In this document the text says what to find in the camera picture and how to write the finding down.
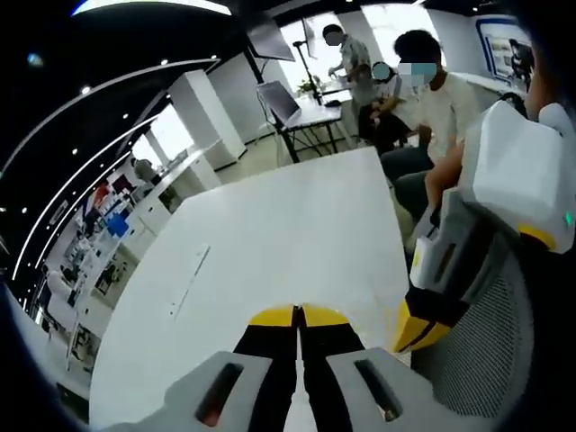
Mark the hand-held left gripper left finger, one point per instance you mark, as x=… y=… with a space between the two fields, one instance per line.
x=252 y=378

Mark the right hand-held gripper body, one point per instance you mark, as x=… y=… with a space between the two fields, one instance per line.
x=517 y=171

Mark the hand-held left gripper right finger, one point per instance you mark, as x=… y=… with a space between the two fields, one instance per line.
x=355 y=382

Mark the white mesh office chair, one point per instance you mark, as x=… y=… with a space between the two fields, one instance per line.
x=486 y=351

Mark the person's dark clothing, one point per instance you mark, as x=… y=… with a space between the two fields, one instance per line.
x=555 y=54

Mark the blue box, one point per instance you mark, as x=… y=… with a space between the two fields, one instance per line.
x=118 y=226

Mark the long white office counter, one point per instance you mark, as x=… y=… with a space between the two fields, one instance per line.
x=171 y=180

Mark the computer monitor on desk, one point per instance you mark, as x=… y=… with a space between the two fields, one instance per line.
x=281 y=102

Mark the black tripod stand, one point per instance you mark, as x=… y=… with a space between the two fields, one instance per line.
x=308 y=74

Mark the hanging dark screen panel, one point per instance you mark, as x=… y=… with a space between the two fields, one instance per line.
x=270 y=40

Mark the blue-framed wall board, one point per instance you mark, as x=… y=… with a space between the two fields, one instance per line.
x=499 y=49

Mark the white desk with black frame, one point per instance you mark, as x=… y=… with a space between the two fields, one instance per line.
x=315 y=117

